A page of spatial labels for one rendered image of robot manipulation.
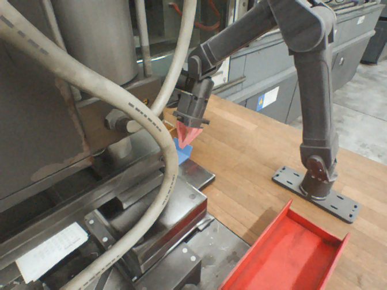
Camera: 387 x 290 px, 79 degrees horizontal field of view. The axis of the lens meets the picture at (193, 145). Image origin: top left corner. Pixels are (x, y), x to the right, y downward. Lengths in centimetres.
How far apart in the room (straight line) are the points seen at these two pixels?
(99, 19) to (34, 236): 19
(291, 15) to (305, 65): 9
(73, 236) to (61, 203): 28
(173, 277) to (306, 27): 45
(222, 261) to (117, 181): 31
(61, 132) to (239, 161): 58
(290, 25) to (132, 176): 36
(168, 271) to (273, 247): 23
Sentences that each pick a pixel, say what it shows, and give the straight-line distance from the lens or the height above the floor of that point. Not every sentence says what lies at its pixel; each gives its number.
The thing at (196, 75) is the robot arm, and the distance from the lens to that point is 61.
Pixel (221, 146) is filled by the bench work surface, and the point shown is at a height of 90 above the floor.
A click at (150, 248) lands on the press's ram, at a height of 114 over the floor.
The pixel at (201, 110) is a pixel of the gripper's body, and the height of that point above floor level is 104.
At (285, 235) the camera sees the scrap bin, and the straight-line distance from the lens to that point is 56.
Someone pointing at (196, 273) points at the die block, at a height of 95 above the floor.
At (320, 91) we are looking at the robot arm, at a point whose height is 117.
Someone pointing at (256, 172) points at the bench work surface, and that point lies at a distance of 68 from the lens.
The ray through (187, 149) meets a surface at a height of 94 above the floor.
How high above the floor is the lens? 136
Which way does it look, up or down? 38 degrees down
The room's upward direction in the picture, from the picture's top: straight up
